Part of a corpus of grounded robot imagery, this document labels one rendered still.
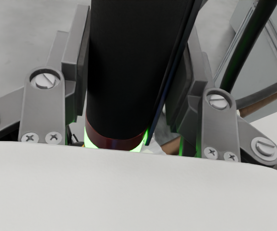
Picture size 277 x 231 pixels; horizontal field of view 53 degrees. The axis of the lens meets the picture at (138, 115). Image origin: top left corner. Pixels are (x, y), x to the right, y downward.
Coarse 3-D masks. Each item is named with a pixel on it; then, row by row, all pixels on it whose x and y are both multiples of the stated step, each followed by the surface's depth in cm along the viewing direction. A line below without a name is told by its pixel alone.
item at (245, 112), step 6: (270, 96) 30; (276, 96) 30; (258, 102) 29; (264, 102) 29; (270, 102) 30; (246, 108) 28; (252, 108) 28; (258, 108) 29; (240, 114) 27; (246, 114) 28; (174, 138) 24; (180, 138) 24; (162, 144) 24; (168, 144) 23; (174, 144) 23; (162, 150) 23; (168, 150) 23; (174, 150) 23
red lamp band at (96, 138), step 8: (88, 128) 14; (88, 136) 14; (96, 136) 14; (104, 136) 13; (136, 136) 14; (144, 136) 15; (96, 144) 14; (104, 144) 14; (112, 144) 14; (120, 144) 14; (128, 144) 14; (136, 144) 14
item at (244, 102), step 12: (264, 0) 15; (276, 0) 15; (264, 12) 15; (252, 24) 16; (264, 24) 16; (252, 36) 16; (240, 48) 17; (240, 60) 18; (228, 72) 19; (228, 84) 20; (276, 84) 29; (252, 96) 27; (264, 96) 28; (240, 108) 26
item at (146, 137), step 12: (192, 0) 9; (192, 12) 9; (192, 24) 10; (180, 36) 10; (180, 48) 11; (168, 72) 12; (168, 84) 12; (156, 108) 13; (156, 120) 14; (144, 144) 16
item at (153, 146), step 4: (152, 140) 23; (152, 144) 23; (156, 144) 23; (144, 148) 23; (148, 148) 23; (152, 148) 23; (156, 148) 23; (160, 148) 23; (156, 152) 23; (160, 152) 23; (164, 152) 23
